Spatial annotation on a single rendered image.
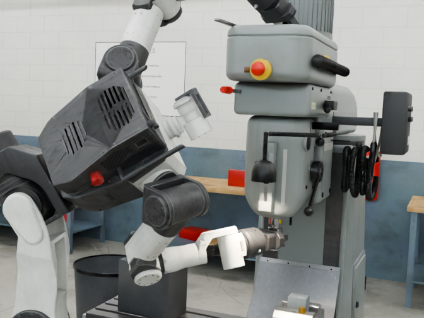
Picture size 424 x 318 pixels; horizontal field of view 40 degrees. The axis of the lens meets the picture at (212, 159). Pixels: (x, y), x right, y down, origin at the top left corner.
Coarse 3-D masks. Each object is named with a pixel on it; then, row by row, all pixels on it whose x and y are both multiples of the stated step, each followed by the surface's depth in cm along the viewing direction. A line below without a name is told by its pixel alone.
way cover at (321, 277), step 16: (272, 272) 228; (288, 272) 226; (304, 272) 224; (320, 272) 222; (336, 272) 220; (256, 288) 228; (272, 288) 226; (288, 288) 224; (304, 288) 222; (320, 288) 220; (336, 288) 218; (256, 304) 224; (272, 304) 222
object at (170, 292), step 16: (128, 272) 208; (176, 272) 203; (128, 288) 209; (144, 288) 205; (160, 288) 201; (176, 288) 204; (128, 304) 209; (144, 304) 205; (160, 304) 202; (176, 304) 205
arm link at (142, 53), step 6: (126, 42) 168; (132, 42) 167; (132, 48) 167; (138, 48) 167; (144, 48) 169; (138, 54) 167; (144, 54) 169; (138, 60) 167; (144, 60) 169; (138, 66) 167; (138, 78) 167; (138, 84) 169
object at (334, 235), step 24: (336, 144) 225; (336, 168) 219; (336, 192) 219; (312, 216) 224; (336, 216) 220; (360, 216) 240; (288, 240) 228; (312, 240) 225; (336, 240) 221; (360, 240) 243; (336, 264) 221; (360, 264) 238; (360, 288) 241; (336, 312) 223; (360, 312) 244
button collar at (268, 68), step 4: (256, 60) 165; (260, 60) 164; (264, 60) 164; (264, 64) 164; (268, 64) 164; (268, 68) 164; (264, 72) 164; (268, 72) 164; (252, 76) 166; (256, 76) 165; (260, 76) 165; (264, 76) 164; (268, 76) 165
